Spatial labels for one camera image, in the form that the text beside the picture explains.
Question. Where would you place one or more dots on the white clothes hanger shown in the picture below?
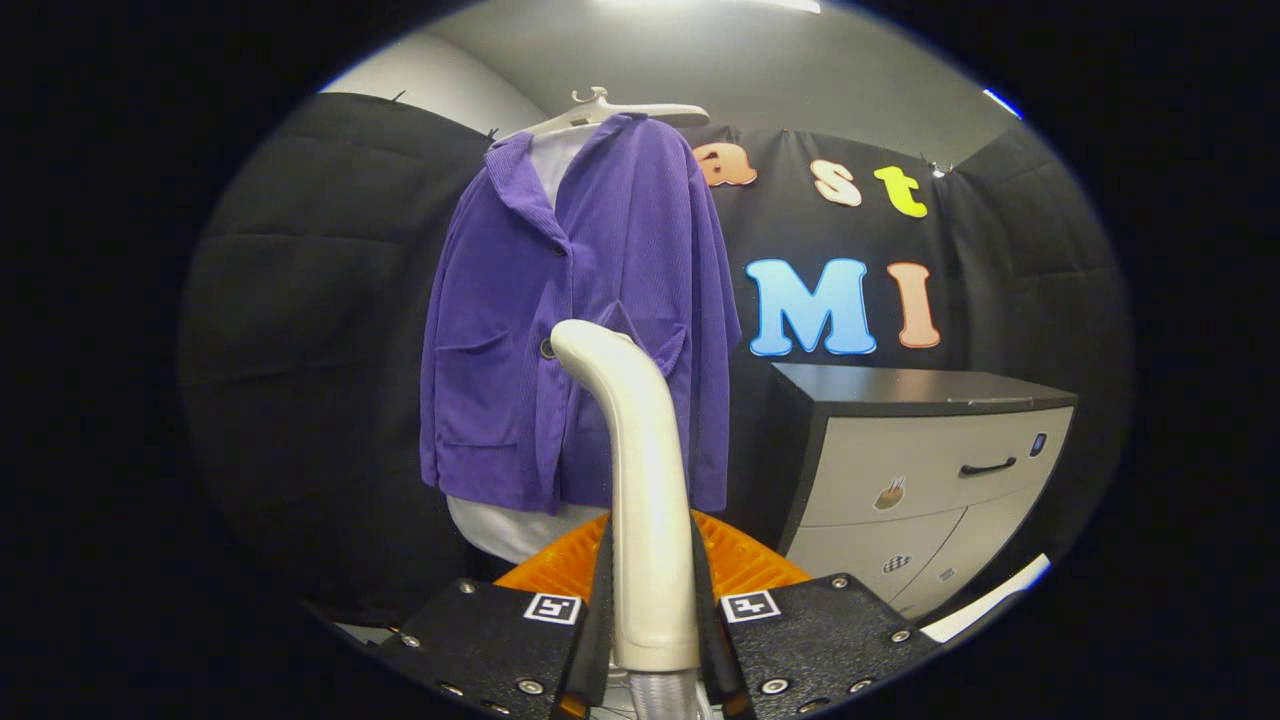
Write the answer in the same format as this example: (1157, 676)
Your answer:
(600, 110)

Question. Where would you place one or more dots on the white shirt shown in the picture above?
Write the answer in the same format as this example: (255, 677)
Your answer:
(500, 527)

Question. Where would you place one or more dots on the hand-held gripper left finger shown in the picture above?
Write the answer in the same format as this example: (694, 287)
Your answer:
(480, 640)

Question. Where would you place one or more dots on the black quilted wall padding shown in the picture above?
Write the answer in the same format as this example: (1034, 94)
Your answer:
(320, 350)
(1040, 260)

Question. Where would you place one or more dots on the white garment steamer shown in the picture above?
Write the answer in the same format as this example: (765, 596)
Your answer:
(645, 470)

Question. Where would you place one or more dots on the grey cabinet with dark top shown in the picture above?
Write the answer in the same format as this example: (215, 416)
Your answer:
(900, 470)

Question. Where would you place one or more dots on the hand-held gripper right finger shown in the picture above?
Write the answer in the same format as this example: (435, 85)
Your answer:
(830, 630)

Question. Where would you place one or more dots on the large ceiling panel light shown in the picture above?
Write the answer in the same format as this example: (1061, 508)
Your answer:
(720, 4)

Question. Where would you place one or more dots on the black backdrop cloth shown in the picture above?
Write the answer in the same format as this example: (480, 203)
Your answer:
(790, 220)

